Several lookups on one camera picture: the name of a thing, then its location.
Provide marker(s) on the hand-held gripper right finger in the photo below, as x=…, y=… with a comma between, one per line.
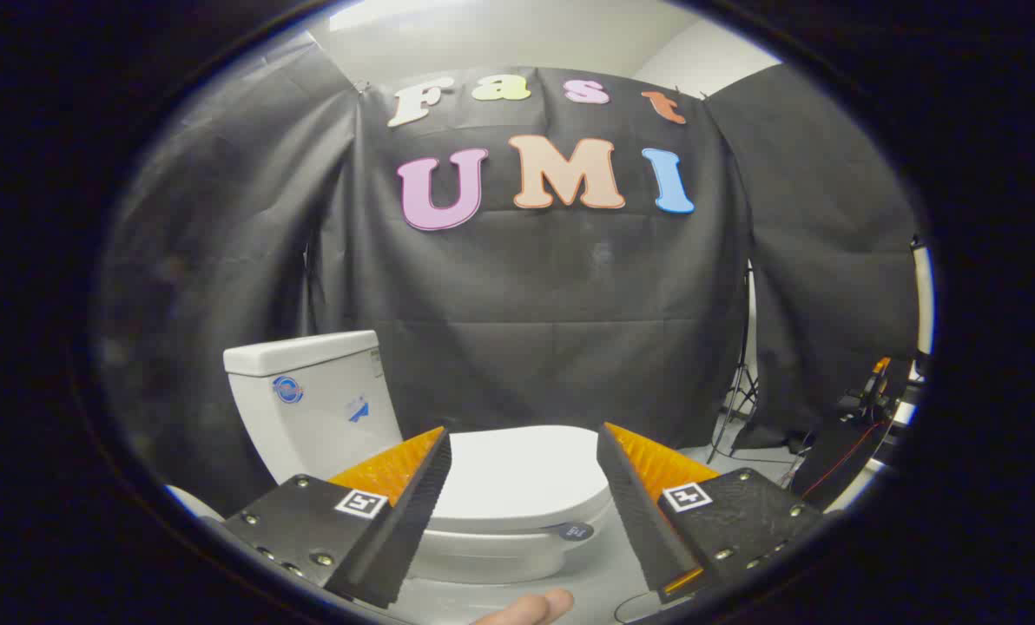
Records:
x=626, y=503

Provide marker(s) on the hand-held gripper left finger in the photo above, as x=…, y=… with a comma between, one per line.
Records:
x=422, y=495

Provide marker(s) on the white toilet lid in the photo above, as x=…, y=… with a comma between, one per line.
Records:
x=517, y=473

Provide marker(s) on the black tripod stand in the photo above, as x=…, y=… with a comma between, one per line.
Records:
x=741, y=382

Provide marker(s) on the black backdrop cloth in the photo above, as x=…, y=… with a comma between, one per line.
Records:
x=526, y=304

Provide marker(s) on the orange black device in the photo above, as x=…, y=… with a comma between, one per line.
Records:
x=880, y=373

